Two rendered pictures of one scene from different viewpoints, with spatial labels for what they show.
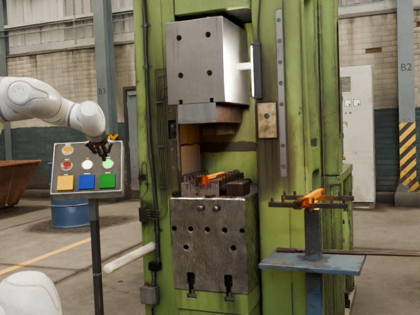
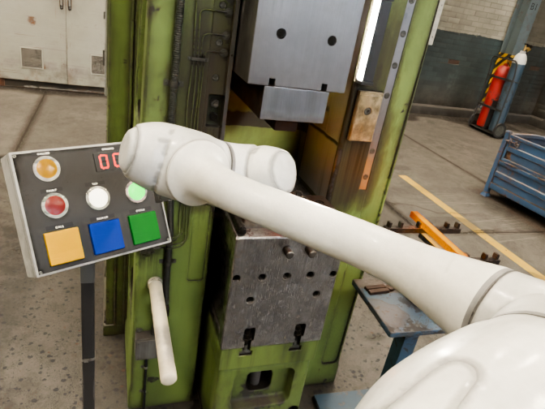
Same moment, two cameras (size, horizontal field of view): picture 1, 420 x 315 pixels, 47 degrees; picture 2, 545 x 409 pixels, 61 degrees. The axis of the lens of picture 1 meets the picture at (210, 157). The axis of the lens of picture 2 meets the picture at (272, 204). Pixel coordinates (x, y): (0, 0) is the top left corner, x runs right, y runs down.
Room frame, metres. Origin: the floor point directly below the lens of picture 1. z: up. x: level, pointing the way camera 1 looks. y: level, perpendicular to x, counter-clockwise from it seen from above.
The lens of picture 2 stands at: (1.39, 0.96, 1.60)
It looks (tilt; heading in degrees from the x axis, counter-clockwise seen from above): 25 degrees down; 317
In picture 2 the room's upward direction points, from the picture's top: 10 degrees clockwise
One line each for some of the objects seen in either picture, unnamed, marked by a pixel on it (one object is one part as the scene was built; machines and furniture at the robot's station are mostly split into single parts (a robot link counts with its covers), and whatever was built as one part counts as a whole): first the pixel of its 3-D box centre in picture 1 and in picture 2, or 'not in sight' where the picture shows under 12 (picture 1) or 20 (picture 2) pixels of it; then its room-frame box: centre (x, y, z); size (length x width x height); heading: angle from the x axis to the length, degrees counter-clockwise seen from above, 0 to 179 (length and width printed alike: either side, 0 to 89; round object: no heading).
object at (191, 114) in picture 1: (211, 114); (272, 88); (2.55, -0.02, 1.32); 0.42 x 0.20 x 0.10; 159
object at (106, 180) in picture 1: (107, 181); (143, 227); (2.36, 0.50, 1.01); 0.07 x 0.05 x 0.07; 94
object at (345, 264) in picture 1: (314, 259); (418, 303); (2.04, -0.42, 0.67); 0.40 x 0.30 x 0.02; 67
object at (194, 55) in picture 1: (217, 65); (298, 9); (2.54, -0.06, 1.56); 0.42 x 0.39 x 0.40; 159
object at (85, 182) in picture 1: (86, 182); (106, 236); (2.35, 0.60, 1.01); 0.07 x 0.05 x 0.07; 94
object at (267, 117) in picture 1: (267, 120); (365, 116); (2.37, -0.28, 1.27); 0.09 x 0.02 x 0.17; 69
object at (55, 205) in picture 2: (66, 165); (55, 205); (2.39, 0.70, 1.09); 0.05 x 0.03 x 0.04; 69
